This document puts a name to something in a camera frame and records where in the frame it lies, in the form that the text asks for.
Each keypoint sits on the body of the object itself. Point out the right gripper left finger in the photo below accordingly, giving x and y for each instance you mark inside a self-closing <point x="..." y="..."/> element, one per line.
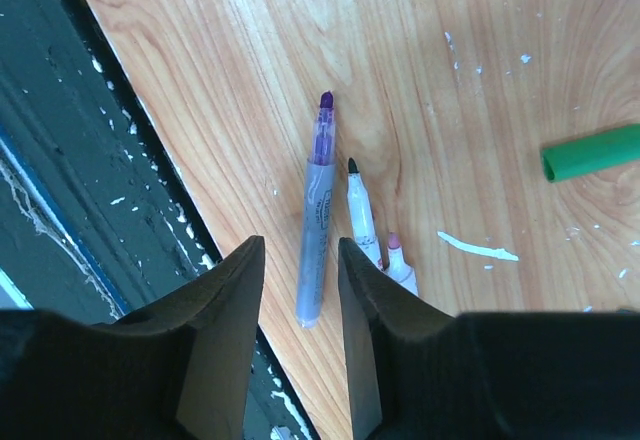
<point x="177" y="368"/>

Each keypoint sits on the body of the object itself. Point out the green tip grey marker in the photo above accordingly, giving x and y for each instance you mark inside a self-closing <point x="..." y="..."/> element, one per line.
<point x="361" y="215"/>

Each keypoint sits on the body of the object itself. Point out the magenta cap marker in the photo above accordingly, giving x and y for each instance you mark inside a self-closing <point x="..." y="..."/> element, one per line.
<point x="398" y="269"/>

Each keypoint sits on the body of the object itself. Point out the clear cap grey pen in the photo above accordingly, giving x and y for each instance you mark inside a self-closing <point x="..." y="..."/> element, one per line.
<point x="317" y="202"/>

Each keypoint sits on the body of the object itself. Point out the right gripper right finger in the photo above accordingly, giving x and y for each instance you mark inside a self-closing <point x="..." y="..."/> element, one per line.
<point x="415" y="372"/>

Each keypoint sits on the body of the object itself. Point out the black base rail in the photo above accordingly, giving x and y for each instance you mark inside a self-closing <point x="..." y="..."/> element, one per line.
<point x="96" y="219"/>

